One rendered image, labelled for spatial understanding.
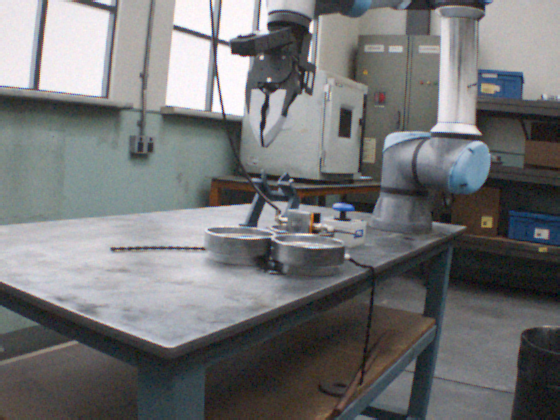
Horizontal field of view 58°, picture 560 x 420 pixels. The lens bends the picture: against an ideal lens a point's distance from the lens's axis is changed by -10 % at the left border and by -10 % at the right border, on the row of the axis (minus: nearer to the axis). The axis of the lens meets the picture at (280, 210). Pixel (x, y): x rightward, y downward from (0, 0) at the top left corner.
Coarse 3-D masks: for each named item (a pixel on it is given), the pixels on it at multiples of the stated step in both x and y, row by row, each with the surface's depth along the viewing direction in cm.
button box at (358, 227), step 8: (328, 224) 100; (336, 224) 99; (344, 224) 98; (352, 224) 97; (360, 224) 101; (352, 232) 98; (360, 232) 101; (344, 240) 98; (352, 240) 98; (360, 240) 102
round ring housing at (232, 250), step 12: (216, 228) 84; (228, 228) 86; (240, 228) 86; (252, 228) 86; (204, 240) 80; (216, 240) 77; (228, 240) 76; (240, 240) 76; (252, 240) 76; (264, 240) 78; (216, 252) 77; (228, 252) 76; (240, 252) 76; (252, 252) 77; (264, 252) 78; (240, 264) 77; (252, 264) 78
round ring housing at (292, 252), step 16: (288, 240) 82; (304, 240) 83; (320, 240) 83; (336, 240) 81; (272, 256) 77; (288, 256) 74; (304, 256) 73; (320, 256) 73; (336, 256) 75; (288, 272) 75; (304, 272) 74; (320, 272) 74; (336, 272) 76
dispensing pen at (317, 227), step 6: (276, 210) 91; (300, 210) 88; (306, 210) 89; (276, 216) 91; (282, 216) 91; (318, 216) 87; (276, 222) 91; (282, 222) 90; (318, 222) 87; (312, 228) 86; (318, 228) 85; (324, 228) 84; (330, 228) 84; (354, 234) 81
